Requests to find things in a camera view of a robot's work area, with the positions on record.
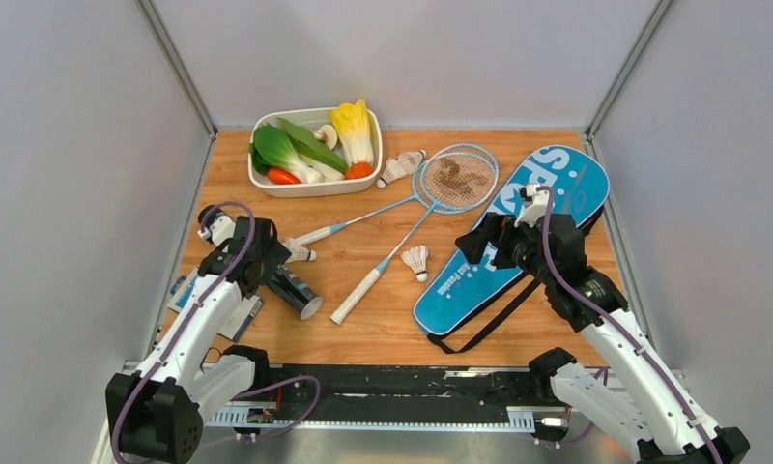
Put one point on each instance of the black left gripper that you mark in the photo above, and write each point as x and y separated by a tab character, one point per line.
274	254

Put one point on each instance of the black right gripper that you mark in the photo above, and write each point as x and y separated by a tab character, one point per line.
496	228

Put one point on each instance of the black shuttlecock tube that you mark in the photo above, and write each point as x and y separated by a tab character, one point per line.
295	292

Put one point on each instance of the white shuttlecock table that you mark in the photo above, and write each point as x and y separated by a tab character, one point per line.
416	259

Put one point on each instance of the white shuttlecock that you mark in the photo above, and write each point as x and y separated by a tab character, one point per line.
298	252
393	170
410	161

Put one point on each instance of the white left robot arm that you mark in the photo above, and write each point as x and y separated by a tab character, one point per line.
158	412

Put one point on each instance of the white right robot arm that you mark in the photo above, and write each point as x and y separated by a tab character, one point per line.
656	421

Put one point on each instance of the blue racket bag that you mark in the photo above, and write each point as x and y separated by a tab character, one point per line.
471	280

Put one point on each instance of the red pepper toy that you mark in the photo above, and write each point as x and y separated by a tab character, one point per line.
280	176

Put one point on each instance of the blue book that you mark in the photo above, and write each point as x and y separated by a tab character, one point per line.
237	322

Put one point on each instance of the blue racket lower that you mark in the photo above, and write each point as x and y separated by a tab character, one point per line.
343	310

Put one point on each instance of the blue racket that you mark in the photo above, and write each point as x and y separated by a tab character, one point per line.
455	180
343	310

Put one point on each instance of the blue racket upper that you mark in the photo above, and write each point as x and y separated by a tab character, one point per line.
455	180

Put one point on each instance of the green bok choy toy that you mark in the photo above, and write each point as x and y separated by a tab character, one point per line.
271	148

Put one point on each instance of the green leaf vegetable toy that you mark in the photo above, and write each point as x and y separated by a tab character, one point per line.
313	148

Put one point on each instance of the orange carrot toy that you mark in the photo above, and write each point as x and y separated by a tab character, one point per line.
359	170

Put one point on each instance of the beige mushroom toy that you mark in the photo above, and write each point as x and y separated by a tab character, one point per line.
327	134

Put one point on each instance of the white rectangular tray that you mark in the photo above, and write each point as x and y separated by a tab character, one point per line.
332	183

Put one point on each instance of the yellow cabbage toy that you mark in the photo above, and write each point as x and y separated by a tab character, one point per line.
353	126

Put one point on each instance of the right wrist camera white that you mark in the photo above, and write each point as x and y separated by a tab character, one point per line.
536	198

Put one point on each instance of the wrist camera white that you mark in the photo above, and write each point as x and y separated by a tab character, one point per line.
536	198
215	226

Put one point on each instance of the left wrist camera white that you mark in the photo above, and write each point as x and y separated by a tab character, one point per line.
215	226

